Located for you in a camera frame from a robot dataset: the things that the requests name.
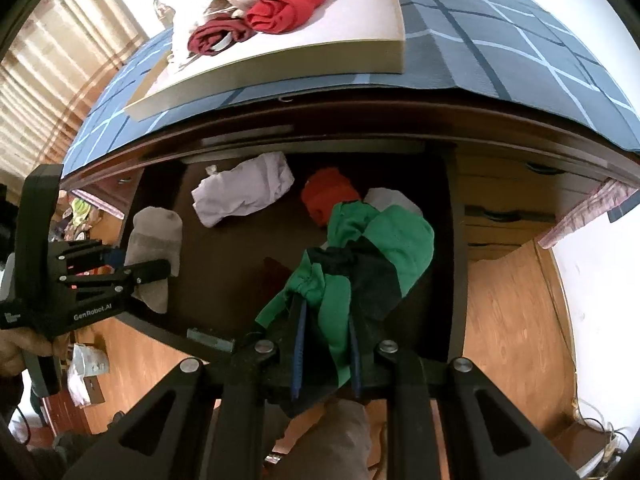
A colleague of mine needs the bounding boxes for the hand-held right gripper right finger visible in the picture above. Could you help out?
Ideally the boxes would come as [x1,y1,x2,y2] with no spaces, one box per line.
[348,316,581,480]

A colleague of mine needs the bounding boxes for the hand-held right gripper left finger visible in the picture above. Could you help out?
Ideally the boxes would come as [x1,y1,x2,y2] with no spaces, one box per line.
[62,297,308,480]

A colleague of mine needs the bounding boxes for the beige grey sock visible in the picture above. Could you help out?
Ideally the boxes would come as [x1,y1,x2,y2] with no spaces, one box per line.
[124,206,184,314]

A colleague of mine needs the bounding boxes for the dark wooden drawer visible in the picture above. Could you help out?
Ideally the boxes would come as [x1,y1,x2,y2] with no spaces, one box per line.
[117,152,471,367]

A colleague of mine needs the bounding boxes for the pale lilac underwear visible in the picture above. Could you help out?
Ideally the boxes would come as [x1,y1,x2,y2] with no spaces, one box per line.
[191,152,295,229]

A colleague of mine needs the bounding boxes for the green and black underwear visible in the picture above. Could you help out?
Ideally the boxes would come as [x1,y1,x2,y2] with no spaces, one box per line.
[255,201,435,416]

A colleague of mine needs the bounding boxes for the orange red underwear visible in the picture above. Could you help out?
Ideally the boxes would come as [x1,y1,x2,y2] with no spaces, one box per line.
[301,168,361,229]

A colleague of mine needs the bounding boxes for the maroon underwear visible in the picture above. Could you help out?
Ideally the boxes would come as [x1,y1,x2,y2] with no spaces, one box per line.
[188,17,259,56]

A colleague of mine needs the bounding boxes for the cream shallow tray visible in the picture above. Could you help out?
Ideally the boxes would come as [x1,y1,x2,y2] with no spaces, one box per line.
[124,0,406,122]

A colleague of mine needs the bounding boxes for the bright red underwear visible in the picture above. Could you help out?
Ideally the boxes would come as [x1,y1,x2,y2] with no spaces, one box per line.
[246,0,339,35]

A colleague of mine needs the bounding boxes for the wooden side drawer unit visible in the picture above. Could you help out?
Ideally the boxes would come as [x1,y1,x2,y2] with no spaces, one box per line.
[452,152,606,261]

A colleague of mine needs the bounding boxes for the person's left hand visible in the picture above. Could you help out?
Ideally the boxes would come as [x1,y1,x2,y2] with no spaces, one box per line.
[0,329,71,377]

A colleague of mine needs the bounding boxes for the person's khaki trouser leg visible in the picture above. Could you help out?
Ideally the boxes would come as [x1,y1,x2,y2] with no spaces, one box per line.
[272,399,373,480]

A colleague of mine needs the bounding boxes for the white plastic bag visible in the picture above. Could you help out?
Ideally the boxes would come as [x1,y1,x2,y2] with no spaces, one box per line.
[66,342,110,407]

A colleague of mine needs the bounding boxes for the beige striped curtain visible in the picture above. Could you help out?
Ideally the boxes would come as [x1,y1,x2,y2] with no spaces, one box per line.
[0,0,152,177]

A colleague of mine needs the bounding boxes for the dark wooden desk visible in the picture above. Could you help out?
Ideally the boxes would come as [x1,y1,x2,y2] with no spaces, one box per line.
[60,97,640,196]

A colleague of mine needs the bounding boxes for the pink striped cloth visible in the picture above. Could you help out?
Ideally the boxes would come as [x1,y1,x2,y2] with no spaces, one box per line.
[537,180,634,250]

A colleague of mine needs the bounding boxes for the blue checked tablecloth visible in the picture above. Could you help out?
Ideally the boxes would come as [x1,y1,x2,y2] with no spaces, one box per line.
[62,0,640,178]

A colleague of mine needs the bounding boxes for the white cable bundle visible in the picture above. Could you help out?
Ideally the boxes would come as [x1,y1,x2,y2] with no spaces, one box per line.
[570,397,632,476]

